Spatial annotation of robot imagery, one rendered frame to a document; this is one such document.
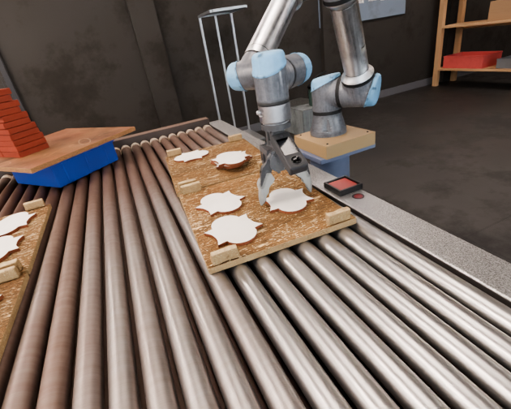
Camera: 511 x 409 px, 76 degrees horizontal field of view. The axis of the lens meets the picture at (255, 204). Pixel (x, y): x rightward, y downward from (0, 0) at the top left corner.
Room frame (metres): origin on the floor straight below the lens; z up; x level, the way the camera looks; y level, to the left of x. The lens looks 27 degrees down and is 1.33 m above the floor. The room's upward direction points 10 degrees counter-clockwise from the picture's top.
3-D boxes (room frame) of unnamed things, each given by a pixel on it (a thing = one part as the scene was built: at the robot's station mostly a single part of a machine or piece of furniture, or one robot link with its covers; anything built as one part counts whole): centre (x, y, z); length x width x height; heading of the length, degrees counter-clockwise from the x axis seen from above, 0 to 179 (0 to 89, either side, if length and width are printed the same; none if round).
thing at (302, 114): (4.74, -0.95, 0.37); 0.80 x 0.62 x 0.74; 20
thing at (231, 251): (0.55, 0.08, 0.95); 0.06 x 0.02 x 0.03; 106
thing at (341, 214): (0.62, -0.18, 0.95); 0.06 x 0.02 x 0.03; 106
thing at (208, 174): (1.18, 0.12, 0.93); 0.41 x 0.35 x 0.02; 15
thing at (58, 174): (1.41, 0.78, 0.97); 0.31 x 0.31 x 0.10; 59
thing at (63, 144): (1.45, 0.83, 1.03); 0.50 x 0.50 x 0.02; 59
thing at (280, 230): (0.77, 0.00, 0.93); 0.41 x 0.35 x 0.02; 16
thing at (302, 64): (0.87, -0.13, 1.24); 0.11 x 0.11 x 0.08; 52
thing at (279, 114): (0.77, -0.08, 1.16); 0.08 x 0.08 x 0.05
